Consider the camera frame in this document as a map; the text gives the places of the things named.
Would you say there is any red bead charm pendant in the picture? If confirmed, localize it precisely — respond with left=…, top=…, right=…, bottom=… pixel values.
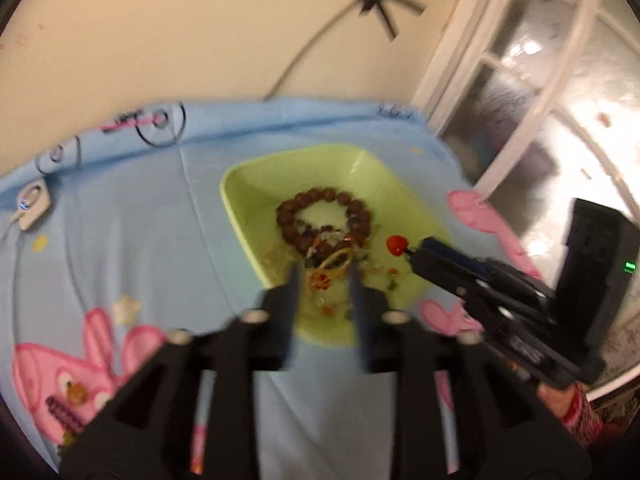
left=385, top=235, right=413, bottom=258

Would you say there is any purple bead necklace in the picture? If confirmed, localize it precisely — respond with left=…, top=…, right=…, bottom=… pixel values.
left=44, top=394, right=87, bottom=436

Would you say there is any brown wooden bead bracelet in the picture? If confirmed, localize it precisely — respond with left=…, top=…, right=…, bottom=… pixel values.
left=275, top=186, right=373, bottom=257

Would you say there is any yellow crystal bead bracelet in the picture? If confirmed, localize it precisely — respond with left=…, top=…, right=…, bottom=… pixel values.
left=304, top=249, right=362, bottom=321

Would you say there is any person's right hand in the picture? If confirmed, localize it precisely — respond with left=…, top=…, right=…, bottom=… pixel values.
left=537, top=382, right=582, bottom=425

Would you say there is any light green plastic tray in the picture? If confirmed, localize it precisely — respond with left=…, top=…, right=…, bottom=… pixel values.
left=220, top=144, right=450, bottom=348

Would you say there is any white framed glass door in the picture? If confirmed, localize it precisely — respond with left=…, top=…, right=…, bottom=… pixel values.
left=409, top=0, right=640, bottom=401

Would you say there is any blue cartoon pig bedsheet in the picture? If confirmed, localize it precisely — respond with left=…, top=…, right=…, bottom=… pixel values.
left=1, top=100, right=535, bottom=467

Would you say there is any white square charger pad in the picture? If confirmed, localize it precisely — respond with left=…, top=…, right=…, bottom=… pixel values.
left=16, top=178, right=52, bottom=232

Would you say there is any white wall cable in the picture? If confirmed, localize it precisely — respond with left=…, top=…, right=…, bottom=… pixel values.
left=264, top=0, right=367, bottom=102

